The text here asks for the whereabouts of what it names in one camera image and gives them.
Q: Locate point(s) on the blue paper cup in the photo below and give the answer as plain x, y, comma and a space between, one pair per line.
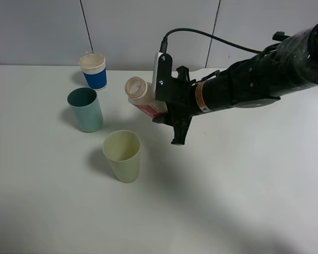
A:
94, 69

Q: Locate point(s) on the teal plastic cup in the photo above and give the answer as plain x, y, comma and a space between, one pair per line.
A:
85, 105

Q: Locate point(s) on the pink label drink bottle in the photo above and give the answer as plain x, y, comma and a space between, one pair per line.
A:
140, 95

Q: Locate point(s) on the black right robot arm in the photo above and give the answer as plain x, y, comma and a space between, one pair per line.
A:
288, 66

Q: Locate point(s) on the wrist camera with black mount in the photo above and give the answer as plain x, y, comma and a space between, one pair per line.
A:
162, 77

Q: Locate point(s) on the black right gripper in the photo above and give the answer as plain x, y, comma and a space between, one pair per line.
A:
179, 103

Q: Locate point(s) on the light green plastic cup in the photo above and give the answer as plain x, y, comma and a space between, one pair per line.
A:
122, 150

